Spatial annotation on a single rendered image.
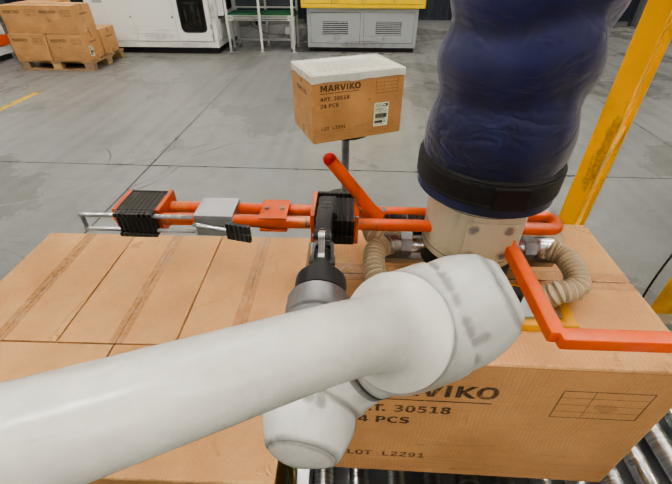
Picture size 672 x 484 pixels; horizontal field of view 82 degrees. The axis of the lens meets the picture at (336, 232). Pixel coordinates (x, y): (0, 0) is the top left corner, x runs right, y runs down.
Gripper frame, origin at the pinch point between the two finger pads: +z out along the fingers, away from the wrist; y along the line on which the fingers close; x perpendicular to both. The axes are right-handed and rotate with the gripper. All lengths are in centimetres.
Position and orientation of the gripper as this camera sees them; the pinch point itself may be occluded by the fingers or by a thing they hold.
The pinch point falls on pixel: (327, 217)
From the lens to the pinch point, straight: 70.6
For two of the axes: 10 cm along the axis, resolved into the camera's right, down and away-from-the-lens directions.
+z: 0.4, -6.0, 8.0
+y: 0.0, 8.0, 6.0
